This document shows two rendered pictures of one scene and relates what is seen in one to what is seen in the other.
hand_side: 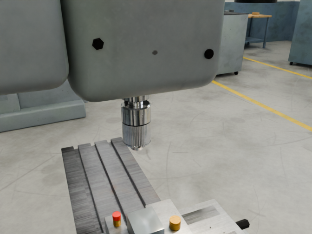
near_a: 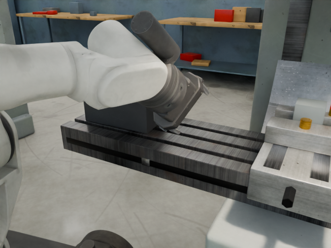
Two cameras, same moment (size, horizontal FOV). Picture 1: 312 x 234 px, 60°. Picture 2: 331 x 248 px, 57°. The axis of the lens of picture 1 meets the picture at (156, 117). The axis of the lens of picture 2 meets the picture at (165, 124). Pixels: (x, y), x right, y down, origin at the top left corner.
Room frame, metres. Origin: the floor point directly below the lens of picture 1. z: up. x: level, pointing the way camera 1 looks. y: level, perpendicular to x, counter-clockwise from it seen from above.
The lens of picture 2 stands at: (0.64, -0.62, 1.28)
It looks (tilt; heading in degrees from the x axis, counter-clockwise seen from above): 24 degrees down; 141
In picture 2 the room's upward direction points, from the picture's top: straight up
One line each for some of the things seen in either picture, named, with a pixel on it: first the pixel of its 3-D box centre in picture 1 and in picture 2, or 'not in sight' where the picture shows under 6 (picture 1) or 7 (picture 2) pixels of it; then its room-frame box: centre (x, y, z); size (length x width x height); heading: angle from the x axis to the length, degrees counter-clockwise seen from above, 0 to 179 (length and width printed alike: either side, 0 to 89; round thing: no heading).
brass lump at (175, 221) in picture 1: (175, 223); (305, 123); (0.39, -0.04, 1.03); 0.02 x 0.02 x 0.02
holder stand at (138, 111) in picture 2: not in sight; (123, 89); (-0.11, -0.17, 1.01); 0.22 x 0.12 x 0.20; 25
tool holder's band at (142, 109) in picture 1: (135, 106); not in sight; (0.39, 0.03, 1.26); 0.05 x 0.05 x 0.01
